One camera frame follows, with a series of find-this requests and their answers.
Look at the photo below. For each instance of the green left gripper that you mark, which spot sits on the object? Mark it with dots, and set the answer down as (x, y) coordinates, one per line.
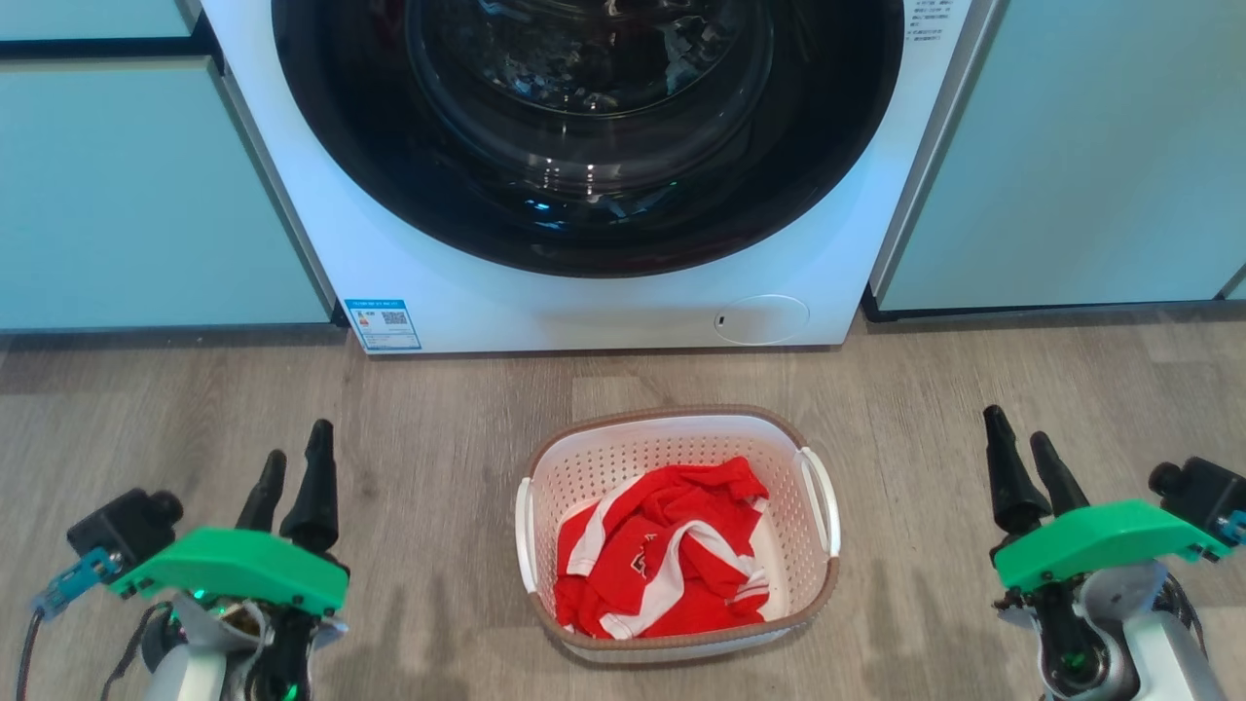
(243, 567)

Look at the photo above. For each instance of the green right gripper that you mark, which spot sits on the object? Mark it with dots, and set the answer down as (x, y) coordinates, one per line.
(1100, 540)

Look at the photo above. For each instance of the white perforated laundry basket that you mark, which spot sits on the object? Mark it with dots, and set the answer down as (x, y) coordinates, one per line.
(623, 458)

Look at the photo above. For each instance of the blue energy label sticker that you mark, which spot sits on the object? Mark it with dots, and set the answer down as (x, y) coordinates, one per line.
(383, 325)

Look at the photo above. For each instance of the white front-load washing machine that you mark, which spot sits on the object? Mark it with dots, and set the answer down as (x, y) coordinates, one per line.
(438, 292)

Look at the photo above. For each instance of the round white filter cover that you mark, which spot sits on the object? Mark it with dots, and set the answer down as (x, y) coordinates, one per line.
(764, 319)

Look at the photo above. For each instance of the pale teal cabinet with drawer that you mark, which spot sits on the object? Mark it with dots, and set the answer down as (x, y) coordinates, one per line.
(127, 195)

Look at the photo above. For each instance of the red and white jersey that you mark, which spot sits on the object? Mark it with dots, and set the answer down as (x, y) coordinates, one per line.
(672, 545)

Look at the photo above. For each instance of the black round washer door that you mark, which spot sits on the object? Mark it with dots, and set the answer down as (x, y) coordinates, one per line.
(584, 146)

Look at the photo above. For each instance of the small printed text label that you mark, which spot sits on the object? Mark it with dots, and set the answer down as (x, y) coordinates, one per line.
(930, 21)

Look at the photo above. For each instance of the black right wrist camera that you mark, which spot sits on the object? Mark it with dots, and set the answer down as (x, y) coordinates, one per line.
(1202, 492)

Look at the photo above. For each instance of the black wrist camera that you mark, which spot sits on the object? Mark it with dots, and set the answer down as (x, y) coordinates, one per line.
(122, 531)
(1202, 492)

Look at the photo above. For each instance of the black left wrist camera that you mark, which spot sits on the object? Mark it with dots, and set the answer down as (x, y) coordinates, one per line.
(122, 531)

